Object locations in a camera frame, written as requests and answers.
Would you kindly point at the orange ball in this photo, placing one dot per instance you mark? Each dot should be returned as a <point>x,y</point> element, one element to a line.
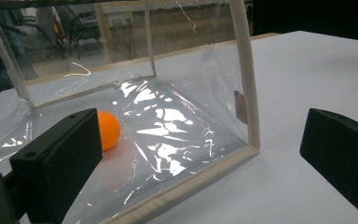
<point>109,130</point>

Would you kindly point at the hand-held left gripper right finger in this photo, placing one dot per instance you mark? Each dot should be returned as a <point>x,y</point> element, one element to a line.
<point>341,155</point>

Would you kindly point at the transparent bag with beige trim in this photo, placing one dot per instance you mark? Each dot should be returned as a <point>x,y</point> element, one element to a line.
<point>174,124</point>

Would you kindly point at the white table sheet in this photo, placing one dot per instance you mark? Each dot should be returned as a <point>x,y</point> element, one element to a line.
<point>307,77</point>

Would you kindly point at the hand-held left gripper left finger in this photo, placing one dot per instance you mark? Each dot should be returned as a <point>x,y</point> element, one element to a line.
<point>59,168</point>

